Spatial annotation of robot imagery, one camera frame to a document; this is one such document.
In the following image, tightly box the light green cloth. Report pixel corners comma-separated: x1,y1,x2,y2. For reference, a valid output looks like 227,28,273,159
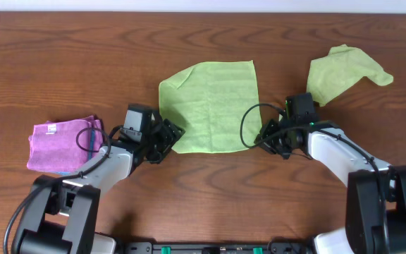
159,61,262,154
307,44,394,107

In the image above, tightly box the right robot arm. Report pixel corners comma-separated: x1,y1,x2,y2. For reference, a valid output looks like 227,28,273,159
254,119,406,253

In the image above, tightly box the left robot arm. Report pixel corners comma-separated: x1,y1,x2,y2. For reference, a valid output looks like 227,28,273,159
3,119,185,254

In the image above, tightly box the folded blue cloth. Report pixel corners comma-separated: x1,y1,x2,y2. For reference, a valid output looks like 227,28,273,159
51,129,95,174

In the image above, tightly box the crumpled light green cloth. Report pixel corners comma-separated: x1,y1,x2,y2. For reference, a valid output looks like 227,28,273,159
307,44,394,107

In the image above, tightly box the folded purple cloth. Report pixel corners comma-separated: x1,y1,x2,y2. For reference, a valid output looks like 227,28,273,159
27,116,103,174

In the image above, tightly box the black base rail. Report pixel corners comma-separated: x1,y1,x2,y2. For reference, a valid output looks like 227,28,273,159
115,241,314,254

